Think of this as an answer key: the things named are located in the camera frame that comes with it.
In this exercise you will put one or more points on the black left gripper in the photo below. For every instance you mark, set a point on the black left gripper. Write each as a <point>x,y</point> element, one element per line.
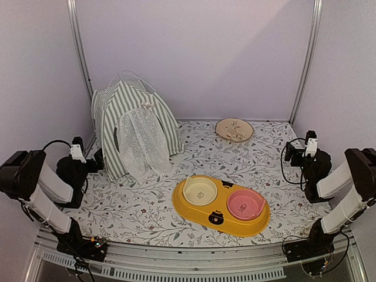
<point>94,167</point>

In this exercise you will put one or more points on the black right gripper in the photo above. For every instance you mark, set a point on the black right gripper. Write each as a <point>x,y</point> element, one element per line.
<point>289,153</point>

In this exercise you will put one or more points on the green striped pet tent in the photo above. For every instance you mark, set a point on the green striped pet tent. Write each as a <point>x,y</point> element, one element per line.
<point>135,128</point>

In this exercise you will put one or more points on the pink pet bowl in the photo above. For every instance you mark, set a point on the pink pet bowl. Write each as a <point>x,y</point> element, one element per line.
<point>243,203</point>

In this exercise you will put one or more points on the yellow double pet bowl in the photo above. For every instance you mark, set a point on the yellow double pet bowl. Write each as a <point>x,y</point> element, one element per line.
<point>216,215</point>

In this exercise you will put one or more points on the cream pet bowl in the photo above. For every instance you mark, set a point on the cream pet bowl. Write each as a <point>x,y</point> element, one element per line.
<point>199,191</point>

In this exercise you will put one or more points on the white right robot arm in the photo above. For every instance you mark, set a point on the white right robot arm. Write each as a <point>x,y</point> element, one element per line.
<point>352,183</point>

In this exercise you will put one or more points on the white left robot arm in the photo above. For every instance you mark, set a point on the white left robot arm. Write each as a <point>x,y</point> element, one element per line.
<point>27,178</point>

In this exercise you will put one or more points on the floral table mat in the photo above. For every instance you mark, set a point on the floral table mat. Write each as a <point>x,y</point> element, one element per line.
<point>129,212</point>

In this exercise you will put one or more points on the round wooden floral plate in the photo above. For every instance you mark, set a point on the round wooden floral plate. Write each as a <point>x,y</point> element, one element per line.
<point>235,130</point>

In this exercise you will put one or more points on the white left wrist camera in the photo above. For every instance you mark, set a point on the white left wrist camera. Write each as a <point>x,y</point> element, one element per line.
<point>76,149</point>

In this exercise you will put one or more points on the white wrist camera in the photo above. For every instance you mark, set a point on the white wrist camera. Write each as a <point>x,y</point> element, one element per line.
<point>76,149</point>
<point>311,143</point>

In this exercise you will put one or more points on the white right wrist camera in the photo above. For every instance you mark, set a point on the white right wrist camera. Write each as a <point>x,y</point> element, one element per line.
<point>311,143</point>

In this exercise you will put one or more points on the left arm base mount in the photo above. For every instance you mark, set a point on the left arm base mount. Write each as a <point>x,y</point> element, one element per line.
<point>74,244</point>

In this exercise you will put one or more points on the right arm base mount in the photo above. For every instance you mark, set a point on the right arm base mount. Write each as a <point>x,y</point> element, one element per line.
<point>301,250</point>

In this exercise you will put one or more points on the front aluminium rail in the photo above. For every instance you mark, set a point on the front aluminium rail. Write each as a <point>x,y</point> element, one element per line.
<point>129,262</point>

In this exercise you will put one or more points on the aluminium frame post right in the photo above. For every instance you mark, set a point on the aluminium frame post right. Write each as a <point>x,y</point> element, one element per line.
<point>309,54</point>

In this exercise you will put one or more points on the aluminium frame post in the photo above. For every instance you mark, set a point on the aluminium frame post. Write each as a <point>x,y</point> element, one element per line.
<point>78,42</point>
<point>309,54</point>

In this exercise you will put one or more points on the aluminium frame post left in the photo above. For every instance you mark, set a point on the aluminium frame post left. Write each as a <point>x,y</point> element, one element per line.
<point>78,42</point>

